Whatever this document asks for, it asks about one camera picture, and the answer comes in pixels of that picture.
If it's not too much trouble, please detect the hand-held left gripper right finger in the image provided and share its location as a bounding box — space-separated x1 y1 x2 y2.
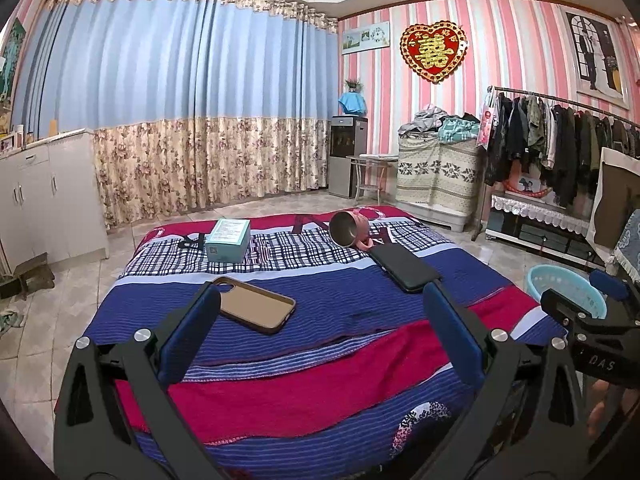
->
415 280 588 480

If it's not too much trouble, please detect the small wooden stool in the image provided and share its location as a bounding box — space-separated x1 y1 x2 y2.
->
0 255 56 301

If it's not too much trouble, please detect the pink hanging bag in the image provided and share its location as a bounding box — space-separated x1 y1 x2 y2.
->
476 91 501 151

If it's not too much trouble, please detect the low stand with lace cloth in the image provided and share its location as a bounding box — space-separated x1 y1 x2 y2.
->
485 192 608 271

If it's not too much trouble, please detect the black flat case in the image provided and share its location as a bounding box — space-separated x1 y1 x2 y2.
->
368 244 443 294

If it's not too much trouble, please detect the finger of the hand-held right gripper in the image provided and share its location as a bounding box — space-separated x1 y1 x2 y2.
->
589 269 640 319
540 286 609 334

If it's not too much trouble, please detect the red heart wall decoration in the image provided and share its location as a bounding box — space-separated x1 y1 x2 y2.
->
398 21 468 83

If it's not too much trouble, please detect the brown phone case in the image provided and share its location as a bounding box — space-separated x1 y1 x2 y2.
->
212 276 297 336

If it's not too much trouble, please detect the metal clothes rack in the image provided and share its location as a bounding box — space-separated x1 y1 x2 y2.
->
470 85 640 241

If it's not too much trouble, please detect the small metal side table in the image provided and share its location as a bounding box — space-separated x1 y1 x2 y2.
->
346 152 400 206

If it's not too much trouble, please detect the bed with striped blanket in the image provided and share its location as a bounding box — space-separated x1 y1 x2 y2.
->
52 205 571 480

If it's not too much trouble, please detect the black strap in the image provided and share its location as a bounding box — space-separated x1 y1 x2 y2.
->
177 232 208 254

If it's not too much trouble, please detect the grey water dispenser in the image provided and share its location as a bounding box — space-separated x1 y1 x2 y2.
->
327 115 369 198

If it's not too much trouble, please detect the white framed board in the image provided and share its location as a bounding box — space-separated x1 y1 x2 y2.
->
585 146 640 266

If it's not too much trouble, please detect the wall picture with clock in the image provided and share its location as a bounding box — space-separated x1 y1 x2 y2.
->
341 21 392 56

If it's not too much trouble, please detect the pink metal mug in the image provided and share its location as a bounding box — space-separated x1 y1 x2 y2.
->
328 210 376 251

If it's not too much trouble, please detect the blue and floral curtain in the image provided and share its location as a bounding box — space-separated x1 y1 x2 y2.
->
10 0 341 231

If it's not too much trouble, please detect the white cabinet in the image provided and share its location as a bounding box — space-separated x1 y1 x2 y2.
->
0 127 110 273

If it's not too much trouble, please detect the green wall poster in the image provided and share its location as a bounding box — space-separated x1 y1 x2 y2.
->
0 17 27 101

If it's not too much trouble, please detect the pile of folded clothes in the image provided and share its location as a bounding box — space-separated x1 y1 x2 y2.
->
397 104 482 143

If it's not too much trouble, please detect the blue wrapped potted plant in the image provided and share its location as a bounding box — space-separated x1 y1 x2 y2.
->
338 78 368 116

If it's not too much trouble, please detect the framed wall poster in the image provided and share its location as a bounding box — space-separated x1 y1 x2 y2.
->
565 5 632 110

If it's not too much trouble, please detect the blue fringed cloth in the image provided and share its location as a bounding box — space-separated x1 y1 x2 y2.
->
606 209 640 282

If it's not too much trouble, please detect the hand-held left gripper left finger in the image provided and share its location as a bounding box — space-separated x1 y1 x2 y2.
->
52 282 236 480

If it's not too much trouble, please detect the person's right hand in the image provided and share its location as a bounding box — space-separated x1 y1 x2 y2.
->
586 379 640 437

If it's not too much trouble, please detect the crumpled green cloth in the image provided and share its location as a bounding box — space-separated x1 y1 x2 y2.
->
0 310 23 337

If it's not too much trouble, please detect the teal and white box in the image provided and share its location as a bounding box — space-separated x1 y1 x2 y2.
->
204 218 252 264

